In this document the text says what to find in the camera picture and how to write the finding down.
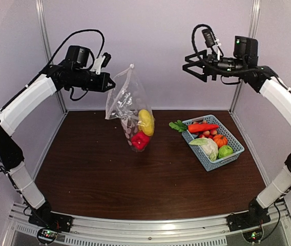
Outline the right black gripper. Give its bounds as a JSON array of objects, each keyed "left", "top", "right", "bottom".
[{"left": 182, "top": 50, "right": 246, "bottom": 82}]

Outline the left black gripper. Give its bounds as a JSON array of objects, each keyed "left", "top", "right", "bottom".
[{"left": 68, "top": 68, "right": 116, "bottom": 93}]

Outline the clear polka dot zip bag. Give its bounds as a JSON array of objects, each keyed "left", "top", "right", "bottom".
[{"left": 105, "top": 64, "right": 155, "bottom": 152}]

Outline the yellow toy bell pepper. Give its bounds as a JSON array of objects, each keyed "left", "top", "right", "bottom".
[{"left": 138, "top": 109, "right": 155, "bottom": 136}]

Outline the orange toy carrot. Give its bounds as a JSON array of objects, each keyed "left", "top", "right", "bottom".
[{"left": 169, "top": 120, "right": 219, "bottom": 133}]

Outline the red toy bell pepper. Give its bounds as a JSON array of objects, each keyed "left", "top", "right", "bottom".
[{"left": 131, "top": 131, "right": 150, "bottom": 151}]

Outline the green toy apple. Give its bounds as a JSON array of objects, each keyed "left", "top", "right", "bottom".
[{"left": 218, "top": 145, "right": 234, "bottom": 159}]

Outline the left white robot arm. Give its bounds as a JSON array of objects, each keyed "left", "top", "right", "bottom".
[{"left": 0, "top": 46, "right": 115, "bottom": 228}]

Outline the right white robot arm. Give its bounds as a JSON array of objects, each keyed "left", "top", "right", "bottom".
[{"left": 182, "top": 36, "right": 291, "bottom": 227}]

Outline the orange toy pumpkin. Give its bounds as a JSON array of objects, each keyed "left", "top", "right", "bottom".
[{"left": 213, "top": 134, "right": 228, "bottom": 148}]

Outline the toy cabbage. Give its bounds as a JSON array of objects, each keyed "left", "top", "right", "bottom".
[{"left": 189, "top": 138, "right": 219, "bottom": 161}]

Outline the blue plastic basket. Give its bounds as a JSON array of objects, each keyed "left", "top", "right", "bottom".
[{"left": 182, "top": 114, "right": 244, "bottom": 172}]

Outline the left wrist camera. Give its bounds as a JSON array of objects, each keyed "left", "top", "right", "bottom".
[{"left": 91, "top": 52, "right": 112, "bottom": 75}]

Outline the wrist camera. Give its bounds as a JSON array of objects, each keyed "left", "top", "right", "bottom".
[
  {"left": 201, "top": 28, "right": 224, "bottom": 60},
  {"left": 91, "top": 52, "right": 112, "bottom": 75}
]

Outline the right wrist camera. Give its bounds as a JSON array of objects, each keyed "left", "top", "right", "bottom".
[{"left": 201, "top": 28, "right": 224, "bottom": 60}]

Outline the left black cable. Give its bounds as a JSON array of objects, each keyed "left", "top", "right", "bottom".
[{"left": 0, "top": 29, "right": 105, "bottom": 172}]

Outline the black cable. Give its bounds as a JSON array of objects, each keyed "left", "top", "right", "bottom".
[
  {"left": 0, "top": 29, "right": 105, "bottom": 172},
  {"left": 191, "top": 24, "right": 261, "bottom": 85}
]

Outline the right black cable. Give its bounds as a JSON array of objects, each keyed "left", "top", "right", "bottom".
[{"left": 191, "top": 24, "right": 261, "bottom": 85}]

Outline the right aluminium frame post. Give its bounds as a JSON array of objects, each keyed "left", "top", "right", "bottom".
[{"left": 228, "top": 0, "right": 261, "bottom": 112}]

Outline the aluminium frame post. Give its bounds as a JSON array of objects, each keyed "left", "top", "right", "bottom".
[
  {"left": 35, "top": 0, "right": 67, "bottom": 114},
  {"left": 228, "top": 0, "right": 261, "bottom": 112}
]

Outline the left aluminium frame post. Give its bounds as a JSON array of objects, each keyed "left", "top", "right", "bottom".
[{"left": 35, "top": 0, "right": 67, "bottom": 114}]

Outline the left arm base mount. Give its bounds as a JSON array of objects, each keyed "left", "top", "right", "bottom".
[{"left": 27, "top": 201, "right": 73, "bottom": 245}]

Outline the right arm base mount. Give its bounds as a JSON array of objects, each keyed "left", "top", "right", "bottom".
[{"left": 226, "top": 211, "right": 271, "bottom": 244}]

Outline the aluminium front rail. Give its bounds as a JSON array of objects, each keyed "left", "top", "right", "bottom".
[{"left": 1, "top": 202, "right": 291, "bottom": 246}]

